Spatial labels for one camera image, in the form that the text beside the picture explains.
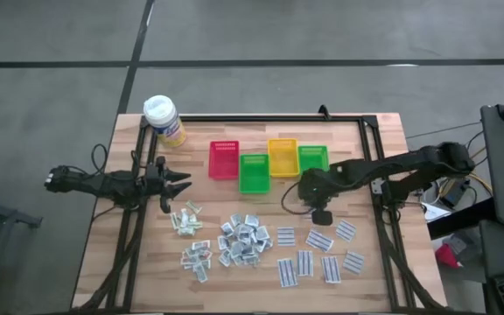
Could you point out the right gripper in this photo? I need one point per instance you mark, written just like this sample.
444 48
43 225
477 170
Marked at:
317 188

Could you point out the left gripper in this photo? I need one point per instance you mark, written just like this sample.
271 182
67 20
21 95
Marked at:
156 181

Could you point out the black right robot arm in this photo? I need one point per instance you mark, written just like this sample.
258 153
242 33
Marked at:
409 161

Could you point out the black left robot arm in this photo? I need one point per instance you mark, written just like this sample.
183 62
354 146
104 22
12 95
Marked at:
103 184

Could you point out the green plastic basket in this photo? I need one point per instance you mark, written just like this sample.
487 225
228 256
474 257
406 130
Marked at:
254 179
317 154

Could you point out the yellow plastic basket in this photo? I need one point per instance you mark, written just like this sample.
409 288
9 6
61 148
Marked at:
283 164

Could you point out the red plastic basket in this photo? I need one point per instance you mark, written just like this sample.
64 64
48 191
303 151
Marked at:
223 168

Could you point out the Lysol wipes canister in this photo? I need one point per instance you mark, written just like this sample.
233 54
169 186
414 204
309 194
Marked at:
164 120

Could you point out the red white packet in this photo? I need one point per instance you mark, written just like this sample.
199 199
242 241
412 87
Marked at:
200 245
191 253
200 275
187 262
206 255
205 264

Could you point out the white paper sheet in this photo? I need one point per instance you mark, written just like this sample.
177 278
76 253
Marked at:
435 212

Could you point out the black power supply box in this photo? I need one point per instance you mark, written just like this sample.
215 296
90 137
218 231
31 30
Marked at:
453 194

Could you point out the black cart bar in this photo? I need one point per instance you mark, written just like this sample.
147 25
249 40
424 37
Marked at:
457 219

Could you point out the red cloth object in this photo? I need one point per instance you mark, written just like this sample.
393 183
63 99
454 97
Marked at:
446 256

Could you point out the silver mounting bracket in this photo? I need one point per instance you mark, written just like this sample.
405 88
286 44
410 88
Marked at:
376 186

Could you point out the black frame bracket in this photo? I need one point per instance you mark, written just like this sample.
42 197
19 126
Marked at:
323 111

